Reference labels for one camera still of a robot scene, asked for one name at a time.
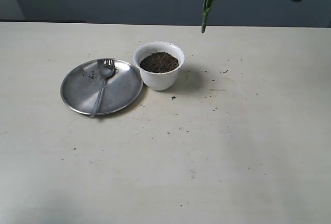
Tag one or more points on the stainless steel spork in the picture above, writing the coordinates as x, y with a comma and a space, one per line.
106, 71

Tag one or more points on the white scalloped flower pot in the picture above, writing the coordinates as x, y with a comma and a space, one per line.
158, 81

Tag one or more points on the round stainless steel plate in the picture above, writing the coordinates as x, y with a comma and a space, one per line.
80, 88

